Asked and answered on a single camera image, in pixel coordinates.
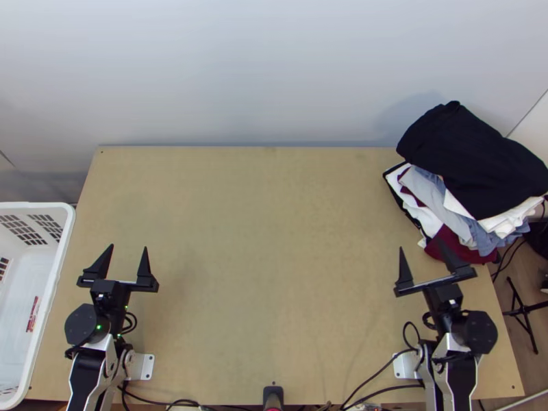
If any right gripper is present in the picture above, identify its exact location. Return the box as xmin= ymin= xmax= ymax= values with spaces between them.
xmin=393 ymin=238 xmax=478 ymax=318

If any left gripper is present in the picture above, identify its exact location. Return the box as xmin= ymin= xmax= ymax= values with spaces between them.
xmin=77 ymin=244 xmax=160 ymax=320

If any dark t-shirt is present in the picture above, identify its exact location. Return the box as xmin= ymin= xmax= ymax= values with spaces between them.
xmin=395 ymin=100 xmax=548 ymax=221

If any white laundry basket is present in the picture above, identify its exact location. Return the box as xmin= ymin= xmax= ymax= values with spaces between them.
xmin=0 ymin=201 xmax=77 ymax=408

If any pile of folded clothes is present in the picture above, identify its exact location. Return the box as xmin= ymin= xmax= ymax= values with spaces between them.
xmin=382 ymin=162 xmax=547 ymax=265

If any black tripod stand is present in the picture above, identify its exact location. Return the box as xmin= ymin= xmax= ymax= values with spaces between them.
xmin=503 ymin=275 xmax=548 ymax=356

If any black cable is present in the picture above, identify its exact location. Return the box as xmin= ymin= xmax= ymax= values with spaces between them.
xmin=116 ymin=381 xmax=206 ymax=411
xmin=340 ymin=351 xmax=423 ymax=411

